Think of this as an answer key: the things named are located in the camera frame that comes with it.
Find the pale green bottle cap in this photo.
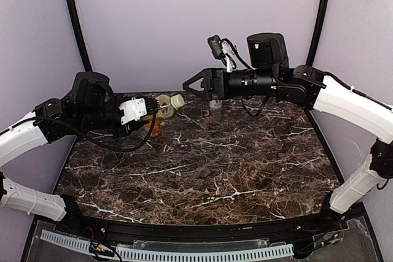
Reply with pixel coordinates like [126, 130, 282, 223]
[170, 94, 185, 110]

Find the green tea bottle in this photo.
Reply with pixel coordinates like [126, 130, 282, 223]
[136, 94, 173, 121]

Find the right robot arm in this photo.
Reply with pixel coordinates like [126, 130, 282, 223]
[182, 33, 392, 218]

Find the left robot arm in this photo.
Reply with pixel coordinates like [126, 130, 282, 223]
[1, 72, 146, 222]

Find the coffee bottle green cap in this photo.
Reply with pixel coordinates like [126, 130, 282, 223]
[209, 94, 222, 125]

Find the orange juice bottle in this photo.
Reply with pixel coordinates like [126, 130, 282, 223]
[144, 119, 161, 138]

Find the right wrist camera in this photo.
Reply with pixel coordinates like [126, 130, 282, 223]
[207, 35, 237, 72]

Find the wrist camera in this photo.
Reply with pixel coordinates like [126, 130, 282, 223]
[119, 97, 159, 125]
[207, 35, 237, 72]

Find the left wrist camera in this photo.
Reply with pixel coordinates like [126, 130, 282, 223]
[119, 97, 159, 125]

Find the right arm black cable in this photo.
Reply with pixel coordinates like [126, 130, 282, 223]
[220, 38, 393, 118]

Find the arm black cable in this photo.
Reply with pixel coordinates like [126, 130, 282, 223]
[0, 102, 160, 152]
[220, 38, 393, 118]

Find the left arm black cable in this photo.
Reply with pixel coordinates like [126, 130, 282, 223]
[0, 102, 160, 152]

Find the black front frame rail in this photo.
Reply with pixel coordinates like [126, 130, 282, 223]
[55, 214, 340, 244]

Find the white slotted cable duct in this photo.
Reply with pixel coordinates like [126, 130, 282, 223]
[40, 229, 294, 261]

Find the left black corner post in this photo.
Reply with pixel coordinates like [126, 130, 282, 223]
[66, 0, 93, 72]

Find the black corner post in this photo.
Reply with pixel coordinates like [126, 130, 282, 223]
[306, 0, 329, 66]
[66, 0, 93, 72]

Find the right black corner post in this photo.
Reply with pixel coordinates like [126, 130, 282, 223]
[306, 0, 329, 66]

